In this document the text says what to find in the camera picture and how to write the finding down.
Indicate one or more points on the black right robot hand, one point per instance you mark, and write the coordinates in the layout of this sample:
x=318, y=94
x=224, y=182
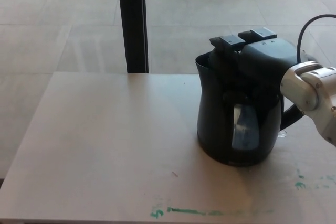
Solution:
x=262, y=56

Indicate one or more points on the black electric kettle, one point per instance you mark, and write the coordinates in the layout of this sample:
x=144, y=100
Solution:
x=215, y=113

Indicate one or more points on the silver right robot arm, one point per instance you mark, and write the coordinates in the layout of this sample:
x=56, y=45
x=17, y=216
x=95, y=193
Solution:
x=312, y=100

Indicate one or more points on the black vertical post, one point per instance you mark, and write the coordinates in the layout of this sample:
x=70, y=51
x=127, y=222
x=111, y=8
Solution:
x=134, y=22

